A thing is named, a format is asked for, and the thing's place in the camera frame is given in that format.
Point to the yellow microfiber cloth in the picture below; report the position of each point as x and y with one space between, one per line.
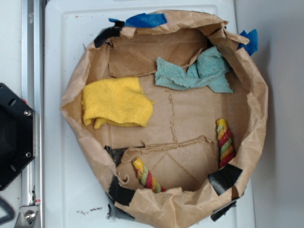
116 101

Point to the blue tape piece right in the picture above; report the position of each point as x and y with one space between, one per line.
252 46

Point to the white tray board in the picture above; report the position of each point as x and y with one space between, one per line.
73 197

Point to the blue tape piece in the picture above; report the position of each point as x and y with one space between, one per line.
142 21
252 46

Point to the brown paper bag basin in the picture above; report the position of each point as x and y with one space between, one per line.
191 133

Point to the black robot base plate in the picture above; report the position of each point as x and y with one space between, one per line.
16 136

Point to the aluminium extrusion rail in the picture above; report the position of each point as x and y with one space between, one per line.
32 91

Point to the metal corner bracket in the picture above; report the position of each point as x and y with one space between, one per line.
27 217

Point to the black tape top left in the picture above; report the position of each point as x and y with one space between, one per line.
109 32

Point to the teal terry cloth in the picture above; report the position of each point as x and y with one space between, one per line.
209 70

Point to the blue tape piece top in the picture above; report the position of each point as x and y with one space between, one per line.
142 21

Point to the black tape bottom right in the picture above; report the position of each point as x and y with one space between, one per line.
222 211

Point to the black tape inner right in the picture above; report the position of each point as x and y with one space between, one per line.
225 178

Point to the black tape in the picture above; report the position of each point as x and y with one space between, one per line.
109 32
120 194
222 211
225 178

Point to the black tape bottom left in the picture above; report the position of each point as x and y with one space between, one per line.
120 194

